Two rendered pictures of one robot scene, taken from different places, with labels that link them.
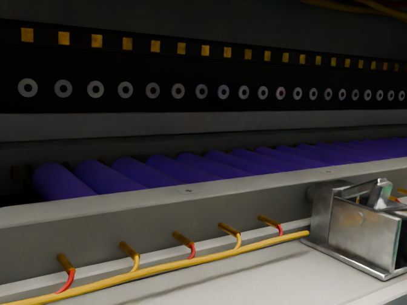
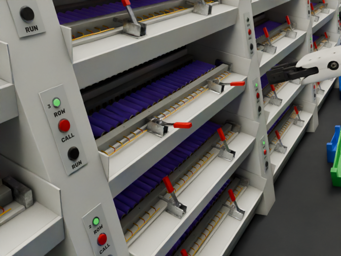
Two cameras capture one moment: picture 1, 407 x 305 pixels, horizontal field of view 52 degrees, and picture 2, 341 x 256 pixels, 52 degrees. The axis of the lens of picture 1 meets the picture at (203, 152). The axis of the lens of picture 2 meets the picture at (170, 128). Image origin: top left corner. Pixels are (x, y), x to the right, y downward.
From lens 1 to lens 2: 0.52 m
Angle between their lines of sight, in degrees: 31
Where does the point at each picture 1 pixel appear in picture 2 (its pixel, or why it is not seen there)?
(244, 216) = (134, 128)
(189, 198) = (125, 129)
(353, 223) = (155, 127)
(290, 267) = (144, 137)
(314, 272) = (149, 138)
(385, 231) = (161, 128)
